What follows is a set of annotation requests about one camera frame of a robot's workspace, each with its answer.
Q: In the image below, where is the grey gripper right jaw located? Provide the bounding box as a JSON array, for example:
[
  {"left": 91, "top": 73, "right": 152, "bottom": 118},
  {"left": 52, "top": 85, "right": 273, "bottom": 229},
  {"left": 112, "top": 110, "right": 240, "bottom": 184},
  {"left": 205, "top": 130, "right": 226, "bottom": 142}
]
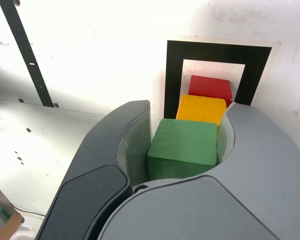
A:
[{"left": 97, "top": 100, "right": 300, "bottom": 240}]

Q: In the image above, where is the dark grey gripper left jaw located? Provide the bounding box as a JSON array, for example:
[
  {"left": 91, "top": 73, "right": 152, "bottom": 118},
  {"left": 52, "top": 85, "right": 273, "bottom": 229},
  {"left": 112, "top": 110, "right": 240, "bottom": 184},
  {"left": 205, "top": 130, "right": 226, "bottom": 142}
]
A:
[{"left": 36, "top": 99, "right": 153, "bottom": 240}]

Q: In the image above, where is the green cube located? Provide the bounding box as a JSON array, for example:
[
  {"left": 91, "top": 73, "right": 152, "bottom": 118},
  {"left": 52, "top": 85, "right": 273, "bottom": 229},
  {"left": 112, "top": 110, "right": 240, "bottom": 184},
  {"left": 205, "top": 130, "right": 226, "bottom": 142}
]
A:
[{"left": 146, "top": 118, "right": 219, "bottom": 181}]

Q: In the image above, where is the yellow cube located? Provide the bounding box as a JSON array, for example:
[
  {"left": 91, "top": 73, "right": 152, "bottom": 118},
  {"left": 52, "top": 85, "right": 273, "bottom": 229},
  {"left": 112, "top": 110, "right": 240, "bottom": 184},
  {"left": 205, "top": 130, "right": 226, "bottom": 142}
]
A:
[{"left": 175, "top": 94, "right": 227, "bottom": 126}]

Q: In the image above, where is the red cube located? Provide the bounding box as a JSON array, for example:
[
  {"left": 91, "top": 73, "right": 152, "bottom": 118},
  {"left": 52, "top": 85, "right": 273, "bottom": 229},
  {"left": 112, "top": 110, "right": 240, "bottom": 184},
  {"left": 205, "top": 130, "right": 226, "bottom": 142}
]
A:
[{"left": 188, "top": 75, "right": 233, "bottom": 108}]

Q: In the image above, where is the black tape square outline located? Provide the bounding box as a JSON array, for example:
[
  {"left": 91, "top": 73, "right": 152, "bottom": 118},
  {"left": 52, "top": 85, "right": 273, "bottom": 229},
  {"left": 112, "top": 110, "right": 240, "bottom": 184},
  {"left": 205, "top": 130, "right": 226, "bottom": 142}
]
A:
[{"left": 164, "top": 39, "right": 273, "bottom": 119}]

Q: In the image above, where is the cardboard box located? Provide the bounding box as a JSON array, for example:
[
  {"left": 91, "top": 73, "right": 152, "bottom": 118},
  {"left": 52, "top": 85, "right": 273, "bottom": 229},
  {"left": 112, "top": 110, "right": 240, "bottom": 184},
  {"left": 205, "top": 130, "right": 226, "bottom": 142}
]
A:
[{"left": 0, "top": 211, "right": 24, "bottom": 240}]

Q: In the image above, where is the black tape strip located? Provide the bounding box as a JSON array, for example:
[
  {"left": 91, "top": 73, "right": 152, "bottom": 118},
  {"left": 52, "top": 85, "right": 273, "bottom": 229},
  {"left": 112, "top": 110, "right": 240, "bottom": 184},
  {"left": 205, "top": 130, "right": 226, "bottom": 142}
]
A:
[{"left": 0, "top": 0, "right": 55, "bottom": 108}]

